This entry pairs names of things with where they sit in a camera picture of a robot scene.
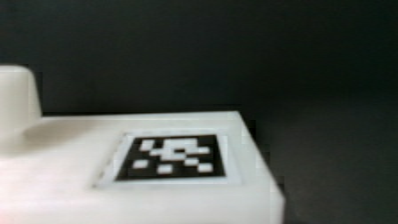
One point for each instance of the white front drawer box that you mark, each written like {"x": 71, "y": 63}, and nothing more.
{"x": 127, "y": 169}

